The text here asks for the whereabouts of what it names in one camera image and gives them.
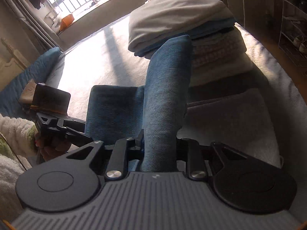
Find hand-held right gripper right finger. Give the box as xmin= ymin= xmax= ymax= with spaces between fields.
xmin=176 ymin=138 xmax=248 ymax=181

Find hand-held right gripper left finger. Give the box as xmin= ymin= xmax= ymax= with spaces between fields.
xmin=66 ymin=129 xmax=145 ymax=181

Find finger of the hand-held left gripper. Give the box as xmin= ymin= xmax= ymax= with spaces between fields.
xmin=57 ymin=116 xmax=94 ymax=147

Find blue jeans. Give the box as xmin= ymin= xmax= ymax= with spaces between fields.
xmin=84 ymin=35 xmax=194 ymax=173

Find person's left forearm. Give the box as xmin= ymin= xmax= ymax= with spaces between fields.
xmin=0 ymin=114 xmax=39 ymax=158

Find person's left hand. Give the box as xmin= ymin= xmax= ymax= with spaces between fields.
xmin=34 ymin=132 xmax=72 ymax=161

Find beige pants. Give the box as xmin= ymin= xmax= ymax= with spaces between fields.
xmin=19 ymin=79 xmax=37 ymax=104

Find blue pillow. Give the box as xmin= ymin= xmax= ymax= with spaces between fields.
xmin=0 ymin=47 xmax=62 ymax=118

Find cream headboard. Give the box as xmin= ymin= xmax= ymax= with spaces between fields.
xmin=0 ymin=37 xmax=32 ymax=82

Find white plastic bag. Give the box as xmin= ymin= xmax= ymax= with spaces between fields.
xmin=51 ymin=17 xmax=63 ymax=33

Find orange box on windowsill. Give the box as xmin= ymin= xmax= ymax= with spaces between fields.
xmin=59 ymin=14 xmax=74 ymax=32

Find cream folded cloth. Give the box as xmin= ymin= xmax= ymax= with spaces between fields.
xmin=187 ymin=55 xmax=255 ymax=87

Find grey curtain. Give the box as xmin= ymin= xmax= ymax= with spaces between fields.
xmin=0 ymin=0 xmax=61 ymax=51

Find white folded cloth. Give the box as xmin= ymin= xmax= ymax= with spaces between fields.
xmin=128 ymin=0 xmax=236 ymax=53

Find white shoes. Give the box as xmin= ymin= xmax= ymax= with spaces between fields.
xmin=292 ymin=35 xmax=307 ymax=53

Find metal shoe rack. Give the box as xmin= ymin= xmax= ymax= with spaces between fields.
xmin=278 ymin=0 xmax=307 ymax=68

